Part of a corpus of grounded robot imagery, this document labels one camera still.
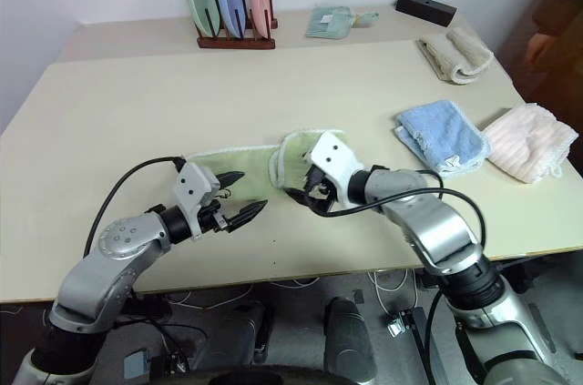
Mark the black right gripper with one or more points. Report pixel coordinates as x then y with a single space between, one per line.
321 189

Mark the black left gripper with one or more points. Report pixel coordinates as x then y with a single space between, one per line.
213 217

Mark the light green towel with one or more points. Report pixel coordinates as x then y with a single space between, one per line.
248 166

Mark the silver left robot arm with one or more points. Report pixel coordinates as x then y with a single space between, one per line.
123 239

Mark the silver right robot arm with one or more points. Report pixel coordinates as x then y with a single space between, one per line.
437 225

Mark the blue folded towel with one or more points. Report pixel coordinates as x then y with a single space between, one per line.
444 134

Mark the teal folded towel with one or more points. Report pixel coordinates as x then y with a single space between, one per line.
328 23

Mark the beige folded towel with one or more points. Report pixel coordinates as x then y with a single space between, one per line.
455 55

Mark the pink folded towel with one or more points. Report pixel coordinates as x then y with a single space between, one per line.
528 141

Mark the dark rounded shape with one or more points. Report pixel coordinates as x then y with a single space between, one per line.
348 335
241 335

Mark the dark wooden plate rack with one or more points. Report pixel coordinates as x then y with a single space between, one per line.
237 43

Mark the small pale green cloth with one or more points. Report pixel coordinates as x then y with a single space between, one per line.
367 18

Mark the small metal plug box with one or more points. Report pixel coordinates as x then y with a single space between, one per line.
397 323

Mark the small blue-grey box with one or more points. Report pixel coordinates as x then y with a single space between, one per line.
136 364

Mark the black rectangular box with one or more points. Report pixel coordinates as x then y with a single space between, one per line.
426 8

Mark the person in dark clothes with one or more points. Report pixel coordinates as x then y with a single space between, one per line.
562 16

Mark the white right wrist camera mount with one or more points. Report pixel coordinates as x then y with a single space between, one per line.
334 159

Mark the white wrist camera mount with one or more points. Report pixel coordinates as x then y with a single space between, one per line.
191 189
334 159

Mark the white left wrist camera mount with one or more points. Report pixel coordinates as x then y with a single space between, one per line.
191 189

